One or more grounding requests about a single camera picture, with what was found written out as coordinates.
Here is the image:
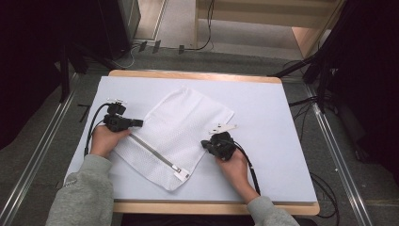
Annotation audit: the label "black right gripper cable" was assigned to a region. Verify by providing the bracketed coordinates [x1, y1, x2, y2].
[232, 140, 262, 196]

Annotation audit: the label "person's left hand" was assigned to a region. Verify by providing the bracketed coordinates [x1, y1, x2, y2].
[89, 124, 133, 159]

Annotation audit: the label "white table mat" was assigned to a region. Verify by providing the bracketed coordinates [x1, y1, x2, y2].
[63, 75, 318, 203]

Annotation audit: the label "black hanging cable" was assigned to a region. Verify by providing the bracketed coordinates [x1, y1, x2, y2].
[184, 0, 216, 52]

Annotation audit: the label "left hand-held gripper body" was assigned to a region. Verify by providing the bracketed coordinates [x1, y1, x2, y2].
[103, 98, 131, 133]

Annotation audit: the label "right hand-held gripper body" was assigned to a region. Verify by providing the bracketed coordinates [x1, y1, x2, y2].
[208, 122, 238, 161]

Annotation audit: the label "black cabinet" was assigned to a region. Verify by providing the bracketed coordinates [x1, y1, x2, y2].
[97, 0, 142, 61]

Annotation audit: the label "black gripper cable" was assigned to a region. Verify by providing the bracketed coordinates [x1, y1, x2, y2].
[232, 140, 262, 196]
[83, 103, 111, 157]

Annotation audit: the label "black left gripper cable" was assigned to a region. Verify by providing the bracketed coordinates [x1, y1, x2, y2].
[83, 103, 111, 157]

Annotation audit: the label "white mesh laundry bag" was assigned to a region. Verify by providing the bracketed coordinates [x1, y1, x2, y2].
[113, 86, 235, 192]

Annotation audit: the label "white floor cable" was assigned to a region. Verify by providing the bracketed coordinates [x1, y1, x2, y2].
[115, 43, 141, 70]

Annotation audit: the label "metal floor rail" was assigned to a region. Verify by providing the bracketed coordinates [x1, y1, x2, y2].
[0, 73, 80, 226]
[303, 84, 375, 226]

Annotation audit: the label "wooden table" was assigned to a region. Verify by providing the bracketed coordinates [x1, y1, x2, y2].
[107, 69, 321, 217]

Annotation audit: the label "light wooden shelf unit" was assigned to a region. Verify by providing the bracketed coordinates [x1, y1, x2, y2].
[193, 0, 346, 59]

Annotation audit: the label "black looped floor cable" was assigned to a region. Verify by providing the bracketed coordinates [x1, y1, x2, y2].
[310, 171, 341, 219]

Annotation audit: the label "black metal stand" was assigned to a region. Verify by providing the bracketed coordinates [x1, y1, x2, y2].
[267, 0, 399, 158]

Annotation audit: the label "black floor cables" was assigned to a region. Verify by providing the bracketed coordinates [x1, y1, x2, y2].
[287, 95, 318, 143]

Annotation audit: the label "person's right hand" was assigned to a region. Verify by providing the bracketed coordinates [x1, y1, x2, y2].
[215, 149, 252, 191]

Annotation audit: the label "black metal post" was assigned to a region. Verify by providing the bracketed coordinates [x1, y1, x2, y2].
[58, 43, 72, 104]

